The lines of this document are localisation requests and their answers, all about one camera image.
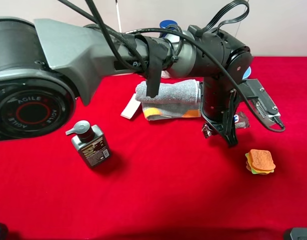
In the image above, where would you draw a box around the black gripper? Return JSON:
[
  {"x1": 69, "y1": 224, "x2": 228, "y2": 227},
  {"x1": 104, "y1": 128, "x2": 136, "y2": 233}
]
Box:
[{"x1": 200, "y1": 76, "x2": 240, "y2": 148}]

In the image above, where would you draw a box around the brown chocolate bar wrapper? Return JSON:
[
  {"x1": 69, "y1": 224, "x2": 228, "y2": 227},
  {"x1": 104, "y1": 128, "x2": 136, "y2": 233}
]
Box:
[{"x1": 201, "y1": 111, "x2": 250, "y2": 139}]

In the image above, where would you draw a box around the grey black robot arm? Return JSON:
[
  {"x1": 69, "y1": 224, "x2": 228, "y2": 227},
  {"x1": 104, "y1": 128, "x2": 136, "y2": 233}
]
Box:
[{"x1": 0, "y1": 17, "x2": 252, "y2": 146}]

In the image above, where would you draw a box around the toy sandwich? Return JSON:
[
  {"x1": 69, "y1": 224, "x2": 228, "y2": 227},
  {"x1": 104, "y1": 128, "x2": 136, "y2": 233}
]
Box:
[{"x1": 245, "y1": 149, "x2": 276, "y2": 175}]

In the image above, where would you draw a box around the folded grey orange towel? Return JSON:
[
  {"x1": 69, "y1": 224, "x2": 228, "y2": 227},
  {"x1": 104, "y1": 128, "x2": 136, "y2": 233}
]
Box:
[{"x1": 135, "y1": 79, "x2": 201, "y2": 121}]

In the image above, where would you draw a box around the light blue bowl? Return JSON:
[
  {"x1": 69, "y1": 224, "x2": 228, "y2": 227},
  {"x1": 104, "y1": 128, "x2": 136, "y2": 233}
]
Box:
[{"x1": 242, "y1": 66, "x2": 252, "y2": 80}]

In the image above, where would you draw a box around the white towel label tag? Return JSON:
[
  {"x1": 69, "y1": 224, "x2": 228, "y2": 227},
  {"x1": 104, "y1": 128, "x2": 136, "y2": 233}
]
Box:
[{"x1": 120, "y1": 93, "x2": 141, "y2": 120}]

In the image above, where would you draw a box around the blue capped white bottle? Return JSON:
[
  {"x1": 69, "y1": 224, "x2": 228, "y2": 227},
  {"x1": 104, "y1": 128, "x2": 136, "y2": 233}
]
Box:
[{"x1": 159, "y1": 19, "x2": 180, "y2": 79}]

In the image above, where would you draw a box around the black base right corner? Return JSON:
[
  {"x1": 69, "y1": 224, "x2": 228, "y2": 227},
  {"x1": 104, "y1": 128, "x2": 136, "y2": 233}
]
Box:
[{"x1": 283, "y1": 227, "x2": 307, "y2": 240}]

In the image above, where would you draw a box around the grey pump soap bottle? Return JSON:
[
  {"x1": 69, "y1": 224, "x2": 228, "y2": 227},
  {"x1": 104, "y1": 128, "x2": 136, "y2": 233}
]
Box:
[{"x1": 65, "y1": 120, "x2": 112, "y2": 168}]

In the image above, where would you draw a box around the red velvet tablecloth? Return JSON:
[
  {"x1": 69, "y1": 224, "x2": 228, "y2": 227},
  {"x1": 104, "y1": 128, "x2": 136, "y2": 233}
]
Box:
[{"x1": 0, "y1": 57, "x2": 307, "y2": 240}]

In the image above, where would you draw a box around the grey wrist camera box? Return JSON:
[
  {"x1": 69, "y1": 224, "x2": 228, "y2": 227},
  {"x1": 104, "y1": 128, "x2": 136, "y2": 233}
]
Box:
[{"x1": 239, "y1": 79, "x2": 285, "y2": 129}]

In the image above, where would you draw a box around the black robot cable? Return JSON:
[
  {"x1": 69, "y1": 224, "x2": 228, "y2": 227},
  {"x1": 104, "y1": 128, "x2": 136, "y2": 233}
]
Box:
[{"x1": 57, "y1": 0, "x2": 286, "y2": 133}]

